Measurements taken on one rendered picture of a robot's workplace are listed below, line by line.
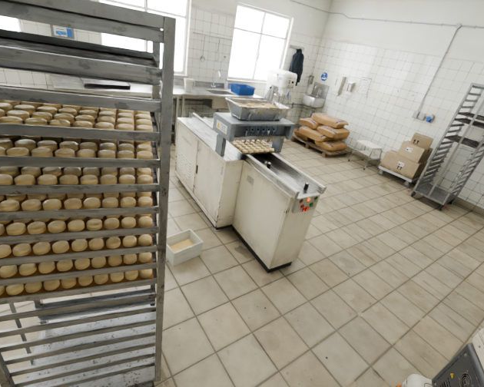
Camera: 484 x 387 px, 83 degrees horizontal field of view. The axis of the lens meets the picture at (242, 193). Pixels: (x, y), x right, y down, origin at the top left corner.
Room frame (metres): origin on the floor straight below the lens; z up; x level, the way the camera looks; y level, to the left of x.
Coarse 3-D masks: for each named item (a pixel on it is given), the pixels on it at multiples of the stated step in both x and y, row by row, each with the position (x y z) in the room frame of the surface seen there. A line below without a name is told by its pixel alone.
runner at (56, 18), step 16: (0, 0) 0.65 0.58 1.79; (16, 16) 0.66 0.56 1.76; (32, 16) 0.67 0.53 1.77; (48, 16) 0.69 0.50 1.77; (64, 16) 0.70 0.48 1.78; (80, 16) 0.71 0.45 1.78; (112, 32) 0.74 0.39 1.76; (128, 32) 0.76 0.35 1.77; (144, 32) 0.77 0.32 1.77; (160, 32) 0.79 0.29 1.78
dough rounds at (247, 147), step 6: (234, 144) 2.51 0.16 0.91; (240, 144) 2.55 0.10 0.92; (246, 144) 2.58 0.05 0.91; (252, 144) 2.62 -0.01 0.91; (258, 144) 2.63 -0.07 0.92; (264, 144) 2.67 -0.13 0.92; (240, 150) 2.41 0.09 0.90; (246, 150) 2.39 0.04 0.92; (252, 150) 2.42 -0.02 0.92; (258, 150) 2.46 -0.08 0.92; (264, 150) 2.53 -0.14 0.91; (270, 150) 2.56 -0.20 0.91
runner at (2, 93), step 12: (0, 96) 0.63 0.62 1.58; (12, 96) 0.65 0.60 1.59; (24, 96) 0.65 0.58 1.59; (36, 96) 0.67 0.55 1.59; (48, 96) 0.68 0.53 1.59; (60, 96) 0.69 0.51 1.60; (72, 96) 0.70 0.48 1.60; (84, 96) 0.71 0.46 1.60; (96, 96) 0.72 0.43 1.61; (120, 108) 0.74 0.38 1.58; (132, 108) 0.76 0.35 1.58; (144, 108) 0.77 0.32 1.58; (156, 108) 0.78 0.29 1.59
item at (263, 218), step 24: (240, 192) 2.33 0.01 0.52; (264, 192) 2.06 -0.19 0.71; (312, 192) 1.97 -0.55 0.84; (240, 216) 2.26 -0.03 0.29; (264, 216) 2.00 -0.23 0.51; (288, 216) 1.84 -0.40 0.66; (312, 216) 2.01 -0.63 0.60; (264, 240) 1.93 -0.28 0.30; (288, 240) 1.89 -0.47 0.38; (264, 264) 1.91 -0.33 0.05; (288, 264) 2.00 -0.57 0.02
